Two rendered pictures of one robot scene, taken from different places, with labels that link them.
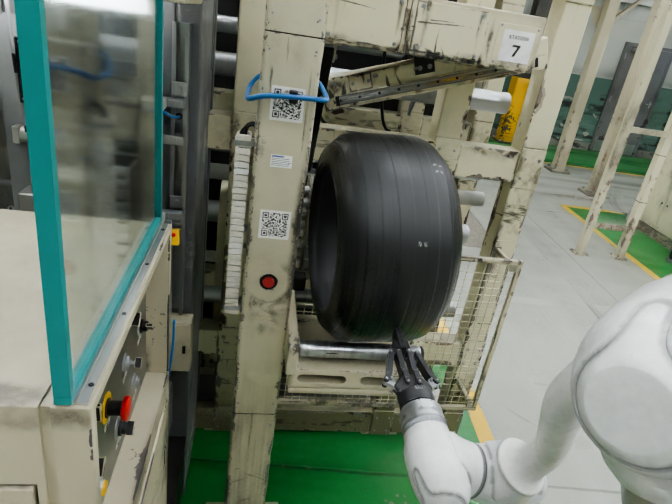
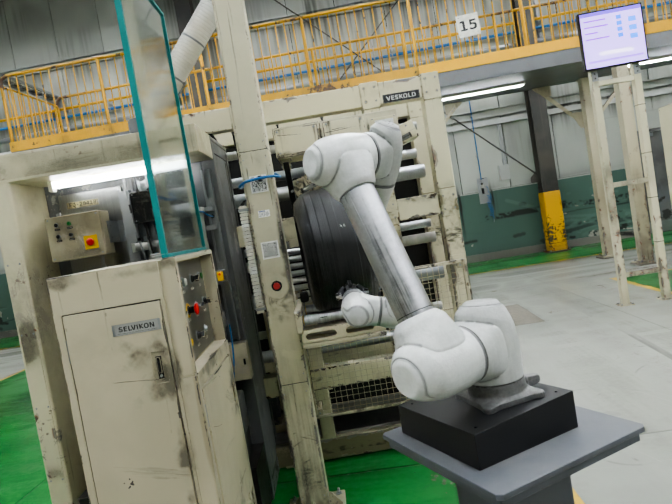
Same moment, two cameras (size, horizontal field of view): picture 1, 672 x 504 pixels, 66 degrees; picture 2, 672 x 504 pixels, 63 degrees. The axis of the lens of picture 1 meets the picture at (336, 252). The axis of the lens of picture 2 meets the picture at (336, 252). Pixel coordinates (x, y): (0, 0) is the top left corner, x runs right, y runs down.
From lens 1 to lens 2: 1.31 m
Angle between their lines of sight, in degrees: 23
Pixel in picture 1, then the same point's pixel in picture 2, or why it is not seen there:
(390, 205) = (319, 211)
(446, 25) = (341, 129)
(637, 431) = (312, 166)
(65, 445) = (168, 276)
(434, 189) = not seen: hidden behind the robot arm
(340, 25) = (285, 147)
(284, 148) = (263, 206)
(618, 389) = (306, 160)
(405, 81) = not seen: hidden behind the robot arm
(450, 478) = (355, 301)
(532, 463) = not seen: hidden behind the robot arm
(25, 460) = (155, 286)
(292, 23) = (250, 146)
